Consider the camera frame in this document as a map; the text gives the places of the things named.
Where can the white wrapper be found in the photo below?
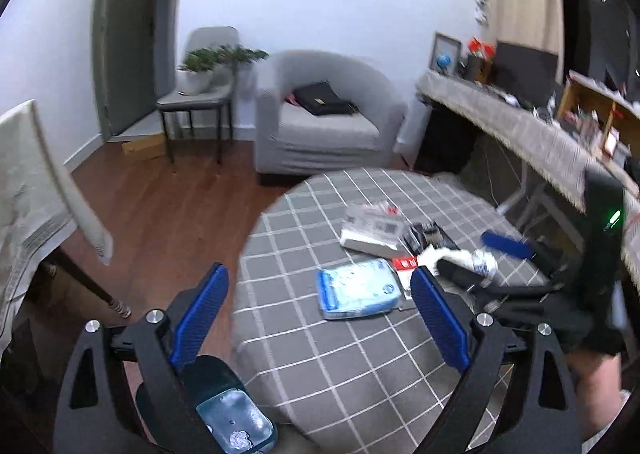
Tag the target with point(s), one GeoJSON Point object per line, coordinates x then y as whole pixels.
{"type": "Point", "coordinates": [450, 256]}

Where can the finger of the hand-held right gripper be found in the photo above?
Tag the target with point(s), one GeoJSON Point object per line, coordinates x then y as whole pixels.
{"type": "Point", "coordinates": [465, 276]}
{"type": "Point", "coordinates": [505, 244]}

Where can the person's right forearm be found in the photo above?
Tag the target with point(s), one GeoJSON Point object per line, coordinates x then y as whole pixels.
{"type": "Point", "coordinates": [600, 394]}

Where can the wooden desk organizer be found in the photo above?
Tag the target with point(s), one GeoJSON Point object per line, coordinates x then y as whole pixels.
{"type": "Point", "coordinates": [595, 109]}

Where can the white flat box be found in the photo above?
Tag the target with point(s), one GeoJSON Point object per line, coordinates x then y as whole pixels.
{"type": "Point", "coordinates": [367, 243]}

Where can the small red card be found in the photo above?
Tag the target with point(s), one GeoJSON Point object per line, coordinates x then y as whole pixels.
{"type": "Point", "coordinates": [405, 262]}

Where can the black bag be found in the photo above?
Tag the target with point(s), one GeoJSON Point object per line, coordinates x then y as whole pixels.
{"type": "Point", "coordinates": [322, 99]}

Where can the white plastic bag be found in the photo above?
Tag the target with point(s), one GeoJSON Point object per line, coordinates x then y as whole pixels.
{"type": "Point", "coordinates": [412, 129]}

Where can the dark wooden table leg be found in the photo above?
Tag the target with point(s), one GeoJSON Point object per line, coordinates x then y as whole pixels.
{"type": "Point", "coordinates": [85, 284]}

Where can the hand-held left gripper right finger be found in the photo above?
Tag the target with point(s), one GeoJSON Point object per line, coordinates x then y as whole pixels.
{"type": "Point", "coordinates": [440, 319]}

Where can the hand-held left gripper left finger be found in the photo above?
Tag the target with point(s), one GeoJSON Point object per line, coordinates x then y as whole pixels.
{"type": "Point", "coordinates": [202, 314]}

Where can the grey door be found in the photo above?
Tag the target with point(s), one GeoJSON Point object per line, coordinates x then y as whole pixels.
{"type": "Point", "coordinates": [127, 44]}

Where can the white lace tablecloth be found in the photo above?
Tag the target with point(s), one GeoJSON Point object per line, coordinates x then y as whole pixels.
{"type": "Point", "coordinates": [25, 194]}

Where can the clear plastic packet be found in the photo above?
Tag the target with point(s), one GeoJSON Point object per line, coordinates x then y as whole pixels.
{"type": "Point", "coordinates": [372, 216]}

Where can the grey armchair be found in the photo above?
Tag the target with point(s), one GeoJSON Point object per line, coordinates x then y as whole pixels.
{"type": "Point", "coordinates": [325, 129]}

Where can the desk with patterned cloth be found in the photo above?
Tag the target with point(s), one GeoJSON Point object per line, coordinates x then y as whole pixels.
{"type": "Point", "coordinates": [500, 114]}

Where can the grey chair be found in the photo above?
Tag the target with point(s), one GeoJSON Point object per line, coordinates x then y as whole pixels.
{"type": "Point", "coordinates": [200, 101]}

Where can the potted plant white pot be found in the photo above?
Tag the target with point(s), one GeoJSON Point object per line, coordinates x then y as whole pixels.
{"type": "Point", "coordinates": [210, 59]}

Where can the teal plastic trash bin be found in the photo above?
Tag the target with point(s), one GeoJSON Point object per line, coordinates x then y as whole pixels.
{"type": "Point", "coordinates": [220, 374]}

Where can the person's right hand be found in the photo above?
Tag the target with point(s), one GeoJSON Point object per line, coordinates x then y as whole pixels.
{"type": "Point", "coordinates": [595, 336]}

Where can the black plastic tray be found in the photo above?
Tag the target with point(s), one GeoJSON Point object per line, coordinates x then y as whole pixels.
{"type": "Point", "coordinates": [425, 234]}

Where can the blue tissue pack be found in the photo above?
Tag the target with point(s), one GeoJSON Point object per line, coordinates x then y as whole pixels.
{"type": "Point", "coordinates": [357, 289]}

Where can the white wall device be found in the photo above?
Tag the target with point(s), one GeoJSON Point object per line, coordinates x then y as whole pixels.
{"type": "Point", "coordinates": [482, 6]}

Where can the framed picture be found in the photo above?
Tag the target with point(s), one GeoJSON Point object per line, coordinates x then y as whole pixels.
{"type": "Point", "coordinates": [445, 54]}

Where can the dark computer monitor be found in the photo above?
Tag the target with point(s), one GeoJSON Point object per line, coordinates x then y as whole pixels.
{"type": "Point", "coordinates": [525, 74]}

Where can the crumpled white tissue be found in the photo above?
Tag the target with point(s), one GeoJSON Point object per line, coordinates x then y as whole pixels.
{"type": "Point", "coordinates": [240, 441]}

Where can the flat cardboard piece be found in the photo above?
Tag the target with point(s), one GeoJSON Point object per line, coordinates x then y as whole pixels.
{"type": "Point", "coordinates": [143, 146]}

